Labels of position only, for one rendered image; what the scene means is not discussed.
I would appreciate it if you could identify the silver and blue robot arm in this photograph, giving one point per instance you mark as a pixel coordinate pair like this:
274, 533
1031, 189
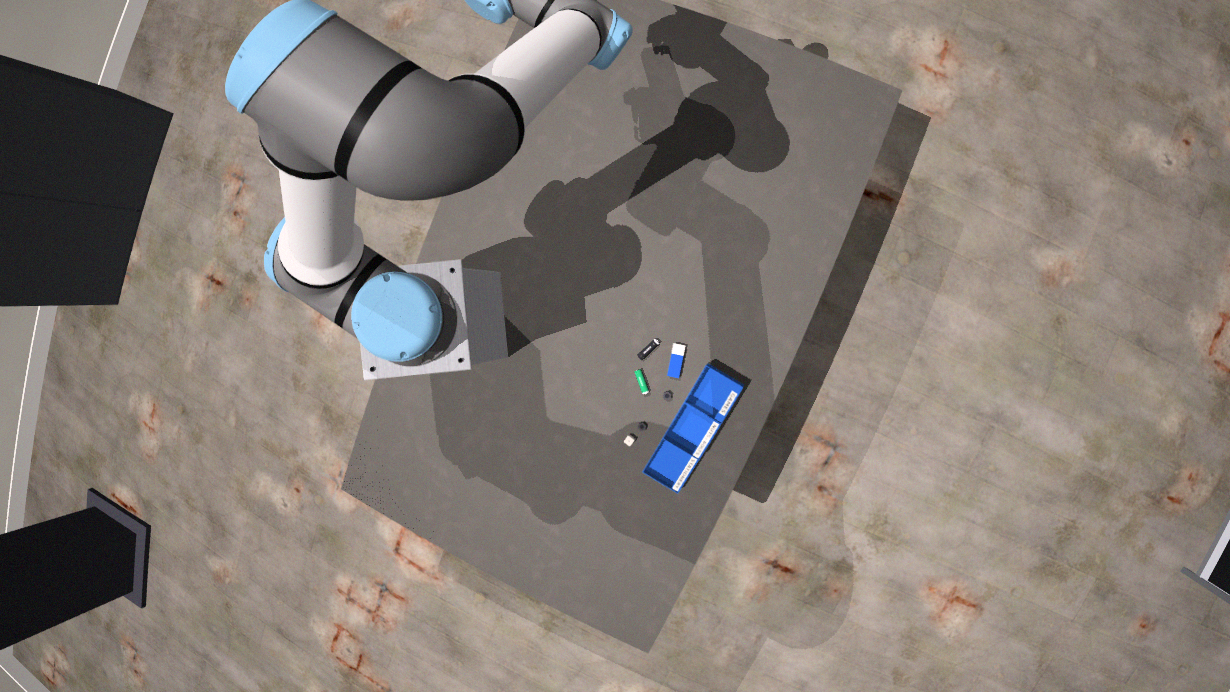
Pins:
324, 92

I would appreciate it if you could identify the blue and white eraser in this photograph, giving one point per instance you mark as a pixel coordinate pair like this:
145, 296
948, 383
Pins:
676, 360

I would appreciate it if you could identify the blue bin rack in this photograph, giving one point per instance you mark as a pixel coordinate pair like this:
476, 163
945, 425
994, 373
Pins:
693, 429

